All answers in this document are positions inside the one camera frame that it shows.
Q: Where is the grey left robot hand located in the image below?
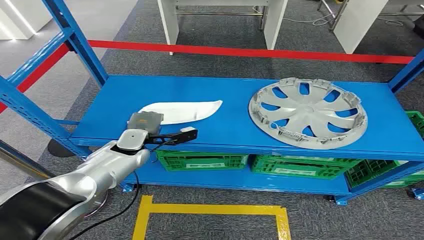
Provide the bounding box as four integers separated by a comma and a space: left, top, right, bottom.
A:
127, 111, 165, 135

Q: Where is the white curved plastic body part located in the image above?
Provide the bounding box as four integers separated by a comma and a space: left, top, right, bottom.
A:
137, 99, 224, 126

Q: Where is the blue metal shelf rack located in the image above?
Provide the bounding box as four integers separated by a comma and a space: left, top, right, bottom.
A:
0, 0, 424, 207

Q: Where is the green folded plastic crate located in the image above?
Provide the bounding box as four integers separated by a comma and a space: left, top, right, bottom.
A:
250, 163, 349, 181
344, 159, 401, 190
251, 154, 363, 170
158, 158, 249, 172
155, 150, 249, 162

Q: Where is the black pole barrier stanchion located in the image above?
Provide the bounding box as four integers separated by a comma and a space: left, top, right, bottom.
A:
47, 138, 76, 159

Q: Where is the white panel table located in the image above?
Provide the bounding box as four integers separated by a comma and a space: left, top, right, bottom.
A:
332, 0, 389, 55
157, 0, 289, 56

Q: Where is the red barrier belt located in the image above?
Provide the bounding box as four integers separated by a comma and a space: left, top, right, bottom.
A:
87, 39, 416, 65
0, 43, 71, 114

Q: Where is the yellow floor tape square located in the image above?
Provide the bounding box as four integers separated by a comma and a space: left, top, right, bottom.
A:
131, 194, 292, 240

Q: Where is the silver wheel hubcap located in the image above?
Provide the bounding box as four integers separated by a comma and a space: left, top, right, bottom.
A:
248, 77, 369, 151

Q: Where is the white block with light strip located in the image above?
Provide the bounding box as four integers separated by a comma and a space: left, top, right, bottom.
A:
0, 0, 55, 41

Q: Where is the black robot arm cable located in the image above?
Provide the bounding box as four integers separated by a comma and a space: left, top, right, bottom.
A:
67, 138, 178, 240

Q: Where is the white floor cable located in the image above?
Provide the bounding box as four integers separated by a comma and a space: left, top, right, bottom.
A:
281, 13, 336, 27

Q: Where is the metal tube frame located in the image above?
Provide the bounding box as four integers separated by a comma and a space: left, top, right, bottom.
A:
317, 0, 349, 32

